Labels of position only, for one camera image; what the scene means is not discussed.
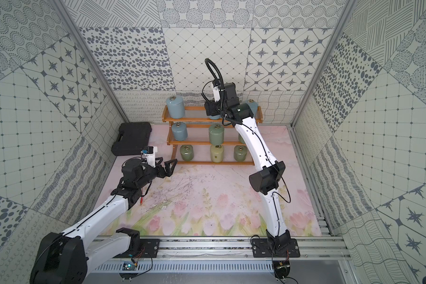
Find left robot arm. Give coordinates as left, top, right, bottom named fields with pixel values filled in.
left=30, top=157, right=178, bottom=284

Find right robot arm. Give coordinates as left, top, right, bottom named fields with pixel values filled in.
left=201, top=80, right=291, bottom=252

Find wooden three-tier shelf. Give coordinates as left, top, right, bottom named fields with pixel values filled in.
left=162, top=106, right=254, bottom=166

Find green canister bottom left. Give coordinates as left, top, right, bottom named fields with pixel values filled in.
left=180, top=144, right=194, bottom=162

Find green canister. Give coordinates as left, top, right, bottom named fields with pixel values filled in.
left=239, top=134, right=246, bottom=144
left=208, top=124, right=224, bottom=146
left=234, top=145, right=248, bottom=162
left=180, top=144, right=194, bottom=162

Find green canister middle centre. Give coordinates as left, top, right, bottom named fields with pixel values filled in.
left=208, top=124, right=224, bottom=146

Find black plastic tool case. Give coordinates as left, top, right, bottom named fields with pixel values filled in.
left=111, top=122, right=152, bottom=156

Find green canister middle right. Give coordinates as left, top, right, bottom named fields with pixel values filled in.
left=239, top=134, right=246, bottom=144

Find yellow canister bottom centre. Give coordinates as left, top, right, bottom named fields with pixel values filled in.
left=210, top=145, right=224, bottom=163

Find green canister bottom right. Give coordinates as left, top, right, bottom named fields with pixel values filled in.
left=234, top=145, right=248, bottom=162

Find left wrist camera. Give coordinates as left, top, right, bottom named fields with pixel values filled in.
left=141, top=146, right=157, bottom=168

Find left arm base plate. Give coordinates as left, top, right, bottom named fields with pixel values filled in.
left=114, top=239, right=161, bottom=259

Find aluminium mounting rail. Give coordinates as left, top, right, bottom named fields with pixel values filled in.
left=62, top=235, right=352, bottom=262

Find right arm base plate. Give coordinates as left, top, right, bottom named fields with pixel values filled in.
left=250, top=238, right=301, bottom=259

